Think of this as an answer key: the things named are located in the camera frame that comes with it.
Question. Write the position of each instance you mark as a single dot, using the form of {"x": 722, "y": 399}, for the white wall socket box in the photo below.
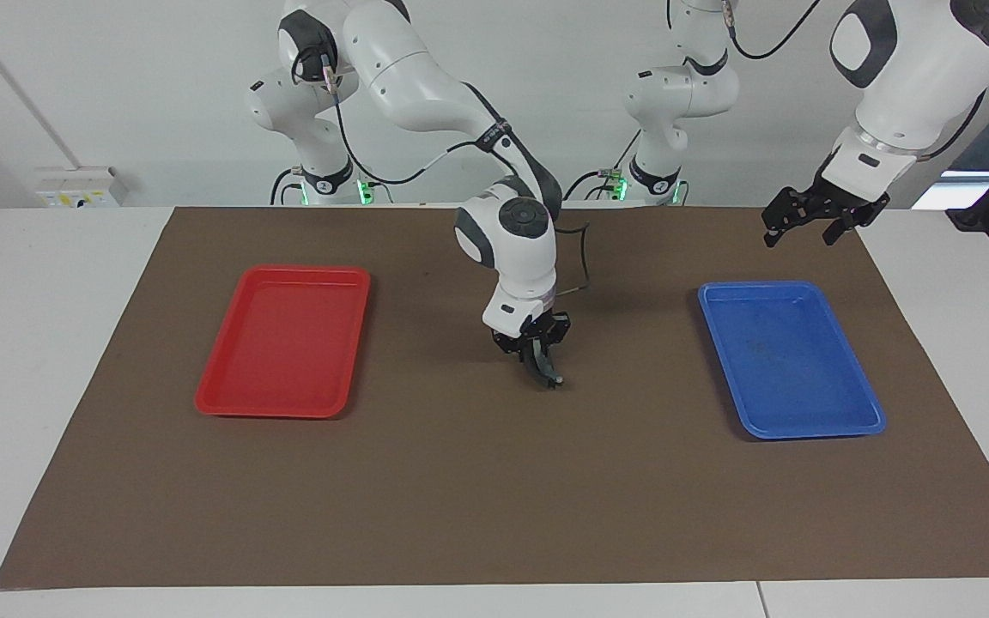
{"x": 74, "y": 189}

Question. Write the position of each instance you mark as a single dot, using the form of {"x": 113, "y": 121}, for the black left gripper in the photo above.
{"x": 829, "y": 202}

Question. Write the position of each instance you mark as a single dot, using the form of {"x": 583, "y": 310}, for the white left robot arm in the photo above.
{"x": 924, "y": 77}

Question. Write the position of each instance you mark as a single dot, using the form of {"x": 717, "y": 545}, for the blue plastic tray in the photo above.
{"x": 791, "y": 360}

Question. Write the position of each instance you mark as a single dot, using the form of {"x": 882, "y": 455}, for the curved black brake pad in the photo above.
{"x": 546, "y": 373}

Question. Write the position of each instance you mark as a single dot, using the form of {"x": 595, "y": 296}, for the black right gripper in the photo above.
{"x": 537, "y": 330}

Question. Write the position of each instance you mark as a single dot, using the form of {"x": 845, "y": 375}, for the red plastic tray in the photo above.
{"x": 280, "y": 343}

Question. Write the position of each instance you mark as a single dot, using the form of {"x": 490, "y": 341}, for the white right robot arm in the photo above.
{"x": 426, "y": 86}

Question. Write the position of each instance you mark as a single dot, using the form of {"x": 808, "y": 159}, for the brown table mat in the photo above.
{"x": 503, "y": 481}

